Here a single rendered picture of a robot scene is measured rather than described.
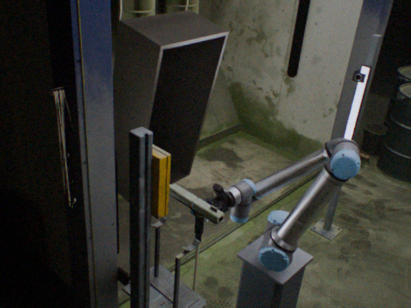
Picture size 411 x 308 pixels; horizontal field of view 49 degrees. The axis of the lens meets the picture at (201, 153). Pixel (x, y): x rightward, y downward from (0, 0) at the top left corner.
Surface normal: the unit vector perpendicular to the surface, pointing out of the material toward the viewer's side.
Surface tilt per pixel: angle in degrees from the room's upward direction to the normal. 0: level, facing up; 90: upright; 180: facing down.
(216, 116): 57
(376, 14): 90
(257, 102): 90
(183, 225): 0
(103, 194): 90
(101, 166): 90
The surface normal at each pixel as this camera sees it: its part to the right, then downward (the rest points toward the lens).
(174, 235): 0.07, -0.87
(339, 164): -0.23, 0.34
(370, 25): -0.69, 0.31
